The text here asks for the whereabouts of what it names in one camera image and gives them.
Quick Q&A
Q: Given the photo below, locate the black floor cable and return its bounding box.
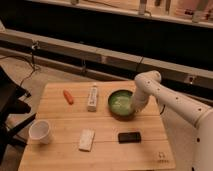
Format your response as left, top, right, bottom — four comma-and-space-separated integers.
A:
0, 54, 42, 88

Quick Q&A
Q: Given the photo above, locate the white remote control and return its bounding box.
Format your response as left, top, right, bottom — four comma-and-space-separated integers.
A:
87, 83, 98, 112

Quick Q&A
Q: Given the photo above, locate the green ceramic bowl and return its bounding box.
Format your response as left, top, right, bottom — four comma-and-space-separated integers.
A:
108, 89, 134, 118

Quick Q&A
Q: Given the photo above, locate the black smartphone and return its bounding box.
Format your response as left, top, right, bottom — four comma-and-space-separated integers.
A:
118, 132, 141, 143

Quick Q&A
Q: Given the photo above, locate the orange carrot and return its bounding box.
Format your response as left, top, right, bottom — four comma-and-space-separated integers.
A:
63, 90, 74, 105

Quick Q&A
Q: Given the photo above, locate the white paper cup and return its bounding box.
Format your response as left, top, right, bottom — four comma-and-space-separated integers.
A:
29, 120, 53, 144

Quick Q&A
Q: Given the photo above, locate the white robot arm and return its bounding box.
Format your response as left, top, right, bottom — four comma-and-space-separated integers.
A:
131, 71, 213, 171

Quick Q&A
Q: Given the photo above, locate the white rectangular box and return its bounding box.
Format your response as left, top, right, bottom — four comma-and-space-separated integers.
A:
79, 129, 95, 152

